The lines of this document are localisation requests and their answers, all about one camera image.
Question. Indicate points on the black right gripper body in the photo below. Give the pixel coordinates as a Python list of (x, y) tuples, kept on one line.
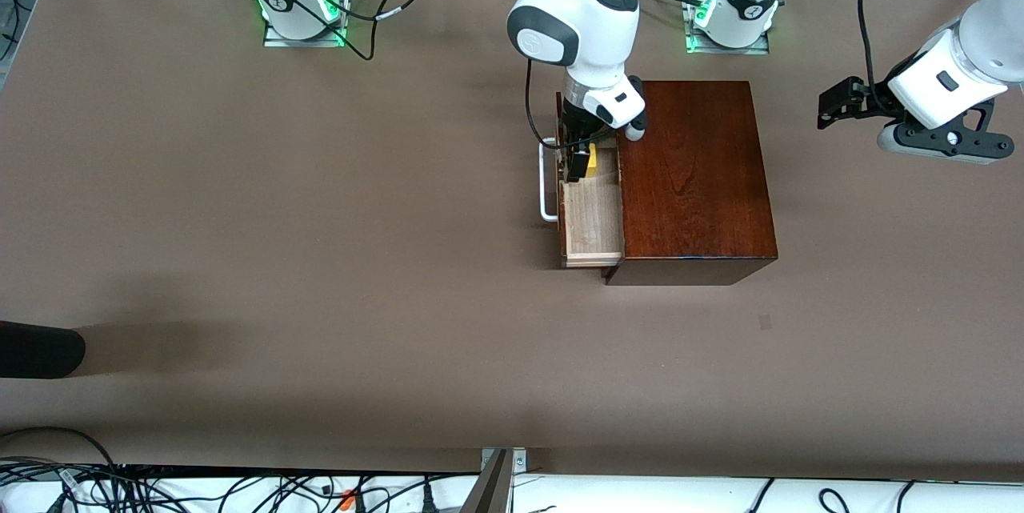
[(575, 129)]

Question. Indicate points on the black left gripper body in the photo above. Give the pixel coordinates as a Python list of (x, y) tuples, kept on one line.
[(874, 94)]

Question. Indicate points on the yellow wooden block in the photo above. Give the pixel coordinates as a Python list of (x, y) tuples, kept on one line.
[(592, 161)]

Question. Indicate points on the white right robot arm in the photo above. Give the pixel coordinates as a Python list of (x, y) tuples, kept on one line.
[(600, 25)]

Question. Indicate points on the dark brown wooden cabinet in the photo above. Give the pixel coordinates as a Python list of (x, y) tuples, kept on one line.
[(696, 193)]

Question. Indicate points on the black rounded object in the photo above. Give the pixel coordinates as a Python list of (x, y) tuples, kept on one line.
[(40, 349)]

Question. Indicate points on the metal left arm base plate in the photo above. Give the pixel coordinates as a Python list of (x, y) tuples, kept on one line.
[(760, 46)]

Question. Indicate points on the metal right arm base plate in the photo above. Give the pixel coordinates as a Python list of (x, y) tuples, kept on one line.
[(276, 39)]

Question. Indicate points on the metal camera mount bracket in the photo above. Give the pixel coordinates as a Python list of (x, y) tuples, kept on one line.
[(496, 489)]

